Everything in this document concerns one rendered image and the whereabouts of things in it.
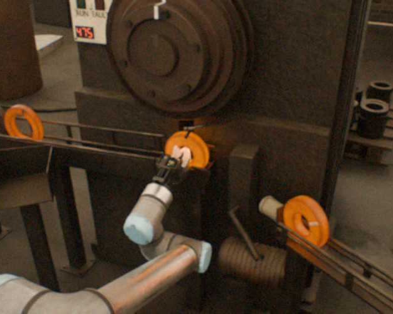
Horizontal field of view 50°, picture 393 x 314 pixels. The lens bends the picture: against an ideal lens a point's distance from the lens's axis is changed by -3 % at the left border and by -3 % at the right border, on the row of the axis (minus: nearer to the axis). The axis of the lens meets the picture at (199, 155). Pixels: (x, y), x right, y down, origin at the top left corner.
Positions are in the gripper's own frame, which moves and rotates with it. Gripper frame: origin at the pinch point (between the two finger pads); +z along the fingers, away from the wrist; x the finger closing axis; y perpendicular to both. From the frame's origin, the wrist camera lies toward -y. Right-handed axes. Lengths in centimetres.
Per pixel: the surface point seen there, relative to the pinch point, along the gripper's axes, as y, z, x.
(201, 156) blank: 0.4, -1.1, -6.2
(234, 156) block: 5.5, -2.6, -18.8
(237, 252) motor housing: -15.8, -23.5, -25.6
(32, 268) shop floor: -67, -35, 77
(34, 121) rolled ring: 0, -1, 67
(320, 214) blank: 8, -18, -49
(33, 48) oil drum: -87, 156, 235
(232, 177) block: -2.0, -5.2, -18.5
